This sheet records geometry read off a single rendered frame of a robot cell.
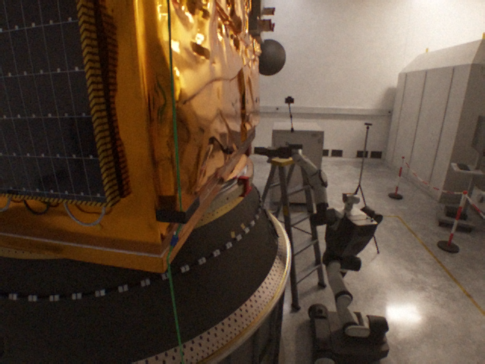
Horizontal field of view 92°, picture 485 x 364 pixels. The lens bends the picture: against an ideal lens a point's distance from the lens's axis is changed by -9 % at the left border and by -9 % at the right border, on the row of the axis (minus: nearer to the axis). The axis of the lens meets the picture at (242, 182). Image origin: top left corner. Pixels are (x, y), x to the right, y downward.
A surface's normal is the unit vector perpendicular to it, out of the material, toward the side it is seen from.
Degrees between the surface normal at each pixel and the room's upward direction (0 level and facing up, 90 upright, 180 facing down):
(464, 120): 90
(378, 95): 90
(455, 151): 90
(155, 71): 87
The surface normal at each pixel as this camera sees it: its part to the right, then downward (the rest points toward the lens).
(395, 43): -0.14, 0.33
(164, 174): 0.65, 0.26
